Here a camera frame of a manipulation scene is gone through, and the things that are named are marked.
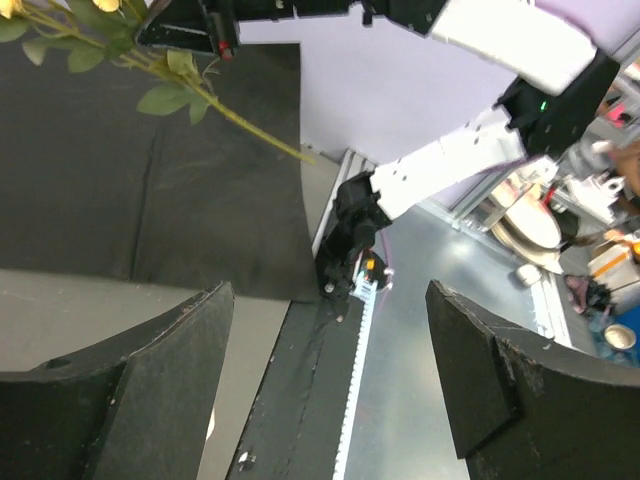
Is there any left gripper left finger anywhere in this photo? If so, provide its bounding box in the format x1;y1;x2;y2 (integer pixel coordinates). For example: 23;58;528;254
1;283;234;479

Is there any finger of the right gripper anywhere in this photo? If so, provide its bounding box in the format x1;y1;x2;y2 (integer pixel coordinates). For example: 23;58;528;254
134;0;223;54

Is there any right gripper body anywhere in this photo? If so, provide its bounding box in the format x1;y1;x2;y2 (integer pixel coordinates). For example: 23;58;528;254
200;0;447;58

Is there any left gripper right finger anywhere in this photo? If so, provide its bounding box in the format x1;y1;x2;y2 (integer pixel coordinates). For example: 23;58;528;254
426;281;639;479

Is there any yellow rose bunch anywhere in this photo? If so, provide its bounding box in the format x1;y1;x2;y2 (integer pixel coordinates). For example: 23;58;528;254
1;1;314;164

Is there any black wrapping paper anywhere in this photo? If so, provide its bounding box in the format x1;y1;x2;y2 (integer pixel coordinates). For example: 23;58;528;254
1;42;318;301

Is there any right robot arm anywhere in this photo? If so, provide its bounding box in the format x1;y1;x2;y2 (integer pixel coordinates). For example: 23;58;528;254
316;1;620;301

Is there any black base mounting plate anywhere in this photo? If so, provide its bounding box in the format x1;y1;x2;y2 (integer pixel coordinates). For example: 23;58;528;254
226;298;364;480

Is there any grey slotted cable duct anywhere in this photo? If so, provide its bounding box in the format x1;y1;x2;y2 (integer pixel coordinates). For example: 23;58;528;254
332;274;378;480

